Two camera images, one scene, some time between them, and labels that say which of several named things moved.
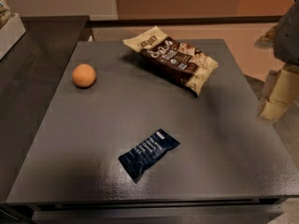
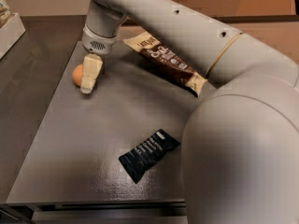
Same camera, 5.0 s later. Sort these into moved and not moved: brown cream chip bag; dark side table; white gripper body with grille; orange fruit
Moved: white gripper body with grille
Not moved: brown cream chip bag; orange fruit; dark side table
